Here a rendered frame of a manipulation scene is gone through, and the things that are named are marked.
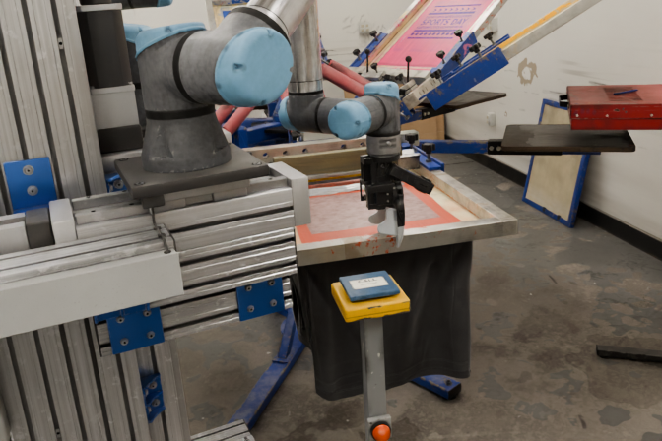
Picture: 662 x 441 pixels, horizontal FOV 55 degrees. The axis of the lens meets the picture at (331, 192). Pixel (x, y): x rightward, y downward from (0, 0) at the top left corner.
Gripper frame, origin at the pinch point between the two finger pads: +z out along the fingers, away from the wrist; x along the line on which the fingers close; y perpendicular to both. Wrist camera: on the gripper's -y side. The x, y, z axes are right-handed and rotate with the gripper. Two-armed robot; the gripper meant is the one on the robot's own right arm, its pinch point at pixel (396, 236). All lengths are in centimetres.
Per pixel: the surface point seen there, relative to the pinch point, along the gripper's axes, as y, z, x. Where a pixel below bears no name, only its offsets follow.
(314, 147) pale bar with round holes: 3, -5, -80
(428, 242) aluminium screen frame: -6.9, 1.7, 1.8
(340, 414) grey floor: 2, 98, -73
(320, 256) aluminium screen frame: 18.2, 1.3, 1.8
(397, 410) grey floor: -19, 98, -69
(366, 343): 13.4, 13.3, 21.0
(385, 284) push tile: 9.1, 1.2, 21.1
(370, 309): 13.4, 3.6, 25.5
